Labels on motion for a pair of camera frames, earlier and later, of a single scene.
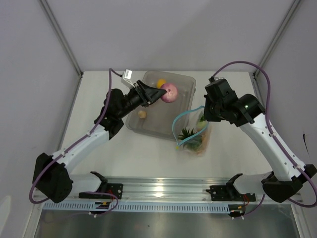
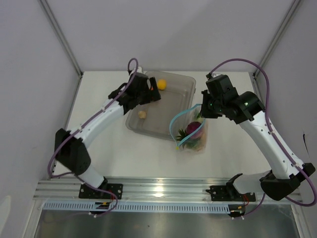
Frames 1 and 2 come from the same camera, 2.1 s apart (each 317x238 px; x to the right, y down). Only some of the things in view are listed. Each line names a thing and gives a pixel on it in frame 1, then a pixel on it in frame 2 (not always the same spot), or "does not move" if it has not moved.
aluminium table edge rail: x=168 y=189 does not move
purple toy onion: x=172 y=94 -> x=191 y=126
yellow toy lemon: x=160 y=82 does not move
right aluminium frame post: x=278 y=34 does not move
